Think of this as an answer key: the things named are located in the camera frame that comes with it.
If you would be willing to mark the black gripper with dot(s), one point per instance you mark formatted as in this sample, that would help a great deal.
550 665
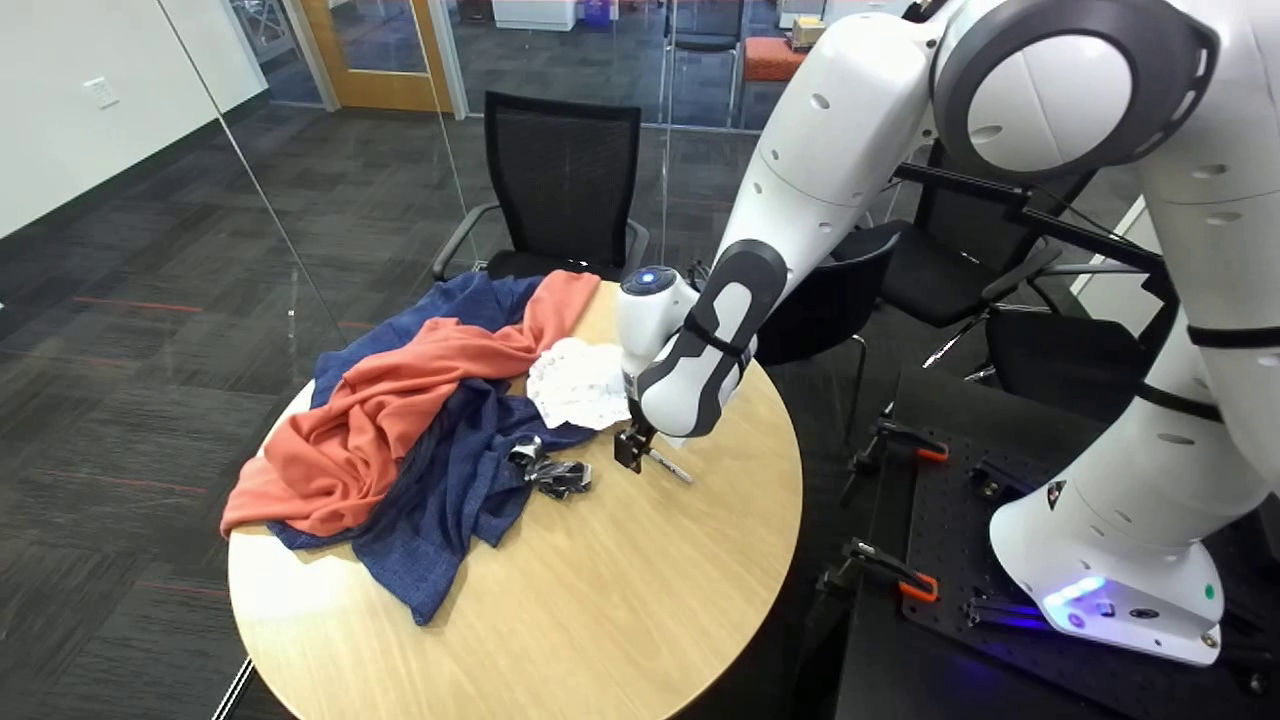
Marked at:
634 446

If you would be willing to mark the black and white marker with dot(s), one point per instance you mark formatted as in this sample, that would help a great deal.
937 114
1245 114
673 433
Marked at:
671 465

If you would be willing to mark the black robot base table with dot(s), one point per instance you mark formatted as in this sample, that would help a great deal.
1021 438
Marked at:
962 603

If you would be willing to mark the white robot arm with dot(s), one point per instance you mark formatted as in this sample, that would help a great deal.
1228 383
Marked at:
1008 102

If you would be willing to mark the white scalloped plate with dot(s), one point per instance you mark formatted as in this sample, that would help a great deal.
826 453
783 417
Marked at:
583 386

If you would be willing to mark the black binder clips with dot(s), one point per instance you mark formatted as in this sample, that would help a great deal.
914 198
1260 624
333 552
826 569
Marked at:
540 468

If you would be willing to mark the round wooden table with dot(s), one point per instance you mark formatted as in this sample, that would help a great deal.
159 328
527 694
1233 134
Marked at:
609 605

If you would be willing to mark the navy blue cloth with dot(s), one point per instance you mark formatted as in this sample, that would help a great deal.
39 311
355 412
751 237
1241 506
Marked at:
453 489

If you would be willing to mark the black chair near table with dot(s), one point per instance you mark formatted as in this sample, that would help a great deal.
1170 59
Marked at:
826 314

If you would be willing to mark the black mesh office chair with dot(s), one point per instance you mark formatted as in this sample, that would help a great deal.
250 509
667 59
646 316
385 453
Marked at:
560 176

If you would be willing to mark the upper orange black clamp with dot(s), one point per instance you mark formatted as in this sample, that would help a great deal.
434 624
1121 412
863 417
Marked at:
898 438

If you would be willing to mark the orange black clamp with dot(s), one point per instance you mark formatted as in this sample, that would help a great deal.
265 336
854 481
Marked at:
865 558
898 438

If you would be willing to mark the orange cloth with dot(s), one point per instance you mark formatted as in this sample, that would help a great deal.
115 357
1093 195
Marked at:
327 468

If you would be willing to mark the lower orange black clamp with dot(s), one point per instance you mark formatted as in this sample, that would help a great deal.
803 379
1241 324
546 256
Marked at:
865 558

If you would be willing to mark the black office chair right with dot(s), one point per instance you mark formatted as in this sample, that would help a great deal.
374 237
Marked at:
959 254

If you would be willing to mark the orange bench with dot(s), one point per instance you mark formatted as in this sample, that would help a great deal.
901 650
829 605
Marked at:
769 63

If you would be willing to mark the wooden door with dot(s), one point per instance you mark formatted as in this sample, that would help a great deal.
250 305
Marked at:
379 52

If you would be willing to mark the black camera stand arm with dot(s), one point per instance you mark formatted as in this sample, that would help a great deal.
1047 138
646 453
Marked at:
1066 224

